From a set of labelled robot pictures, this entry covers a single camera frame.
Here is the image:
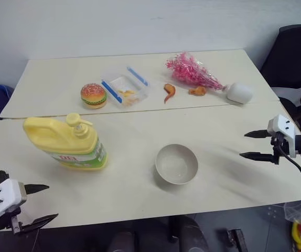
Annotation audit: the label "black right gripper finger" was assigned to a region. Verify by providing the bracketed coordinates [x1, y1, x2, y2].
[239, 151, 274, 163]
[244, 129, 271, 139]

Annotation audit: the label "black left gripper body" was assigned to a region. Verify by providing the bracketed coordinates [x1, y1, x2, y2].
[0, 182, 28, 235]

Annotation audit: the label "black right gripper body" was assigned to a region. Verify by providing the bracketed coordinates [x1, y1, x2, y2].
[270, 131, 291, 165]

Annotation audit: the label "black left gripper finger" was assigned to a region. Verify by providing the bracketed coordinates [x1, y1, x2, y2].
[24, 184, 50, 196]
[21, 213, 59, 233]

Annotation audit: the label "yellow detergent bottle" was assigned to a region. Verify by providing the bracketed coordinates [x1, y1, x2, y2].
[23, 112, 109, 172]

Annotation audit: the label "grey ceramic bowl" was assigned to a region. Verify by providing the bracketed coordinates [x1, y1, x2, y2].
[155, 143, 199, 186]

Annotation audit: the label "white round vase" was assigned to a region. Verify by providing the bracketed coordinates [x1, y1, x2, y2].
[226, 82, 254, 106]

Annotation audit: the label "orange toy fried chicken piece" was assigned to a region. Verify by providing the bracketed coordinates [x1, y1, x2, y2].
[188, 86, 207, 97]

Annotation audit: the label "black office chair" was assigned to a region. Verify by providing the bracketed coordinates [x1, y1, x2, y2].
[259, 24, 301, 135]

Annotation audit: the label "pink dried flower bouquet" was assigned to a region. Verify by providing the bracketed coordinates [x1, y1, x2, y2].
[165, 51, 229, 92]

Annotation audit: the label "orange toy shrimp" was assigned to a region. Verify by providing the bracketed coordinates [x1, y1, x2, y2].
[163, 83, 177, 104]

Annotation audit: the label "toy hamburger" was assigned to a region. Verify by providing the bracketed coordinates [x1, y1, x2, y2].
[80, 83, 108, 110]

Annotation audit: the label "clear container with blue clips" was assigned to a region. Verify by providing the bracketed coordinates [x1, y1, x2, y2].
[100, 66, 152, 109]

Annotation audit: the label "yellow food pieces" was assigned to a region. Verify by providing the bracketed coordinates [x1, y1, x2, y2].
[117, 89, 141, 106]

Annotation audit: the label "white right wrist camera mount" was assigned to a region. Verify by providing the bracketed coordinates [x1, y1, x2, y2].
[267, 114, 298, 159]

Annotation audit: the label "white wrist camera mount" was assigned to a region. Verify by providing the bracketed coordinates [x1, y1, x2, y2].
[267, 114, 298, 159]
[0, 178, 23, 237]

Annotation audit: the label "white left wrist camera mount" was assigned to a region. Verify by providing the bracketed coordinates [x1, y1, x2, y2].
[0, 178, 23, 237]

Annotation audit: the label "black metal bracket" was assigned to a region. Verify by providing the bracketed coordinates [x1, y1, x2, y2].
[225, 228, 248, 252]

